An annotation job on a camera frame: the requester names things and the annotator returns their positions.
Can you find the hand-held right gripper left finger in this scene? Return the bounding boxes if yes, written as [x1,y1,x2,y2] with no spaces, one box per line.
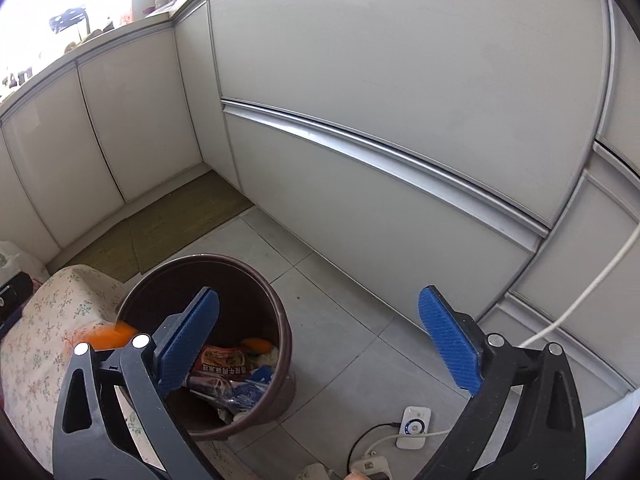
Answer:
[52,286,221,480]

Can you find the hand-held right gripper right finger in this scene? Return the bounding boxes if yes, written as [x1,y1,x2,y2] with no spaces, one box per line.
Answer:
[415,285,586,480]

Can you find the brown plastic bin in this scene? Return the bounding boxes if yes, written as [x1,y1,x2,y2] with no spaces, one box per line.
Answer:
[115,255,297,442]

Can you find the floral tablecloth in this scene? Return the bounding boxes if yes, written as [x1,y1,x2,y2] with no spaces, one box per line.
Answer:
[0,265,251,480]

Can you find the white plastic shopping bag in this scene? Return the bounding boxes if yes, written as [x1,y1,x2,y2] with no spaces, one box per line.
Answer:
[0,241,51,286]

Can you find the red snack packet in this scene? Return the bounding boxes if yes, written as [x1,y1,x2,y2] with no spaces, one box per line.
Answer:
[187,345,248,391]

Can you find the olive floor mat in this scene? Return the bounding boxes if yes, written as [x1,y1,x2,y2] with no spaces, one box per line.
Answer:
[47,169,255,285]

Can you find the white power strip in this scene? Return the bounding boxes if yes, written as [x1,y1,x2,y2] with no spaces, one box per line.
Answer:
[345,452,396,480]

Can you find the white door cabinets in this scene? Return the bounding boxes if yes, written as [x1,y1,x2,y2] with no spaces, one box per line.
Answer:
[0,5,211,266]

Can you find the white drawer cabinets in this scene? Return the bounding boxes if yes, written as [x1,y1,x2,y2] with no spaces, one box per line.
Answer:
[172,0,640,416]

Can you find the white countertop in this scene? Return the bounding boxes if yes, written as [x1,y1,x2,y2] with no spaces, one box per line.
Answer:
[0,0,281,111]

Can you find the blue dish rack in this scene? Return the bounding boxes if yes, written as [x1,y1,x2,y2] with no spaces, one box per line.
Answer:
[49,6,88,36]

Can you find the white charger with blue ring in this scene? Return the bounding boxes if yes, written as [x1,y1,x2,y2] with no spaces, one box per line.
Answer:
[396,406,433,450]

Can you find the black cable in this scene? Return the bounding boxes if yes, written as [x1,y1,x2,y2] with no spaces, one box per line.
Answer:
[347,422,401,466]

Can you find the white power cable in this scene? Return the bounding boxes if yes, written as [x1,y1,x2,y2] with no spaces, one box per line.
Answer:
[520,230,640,348]

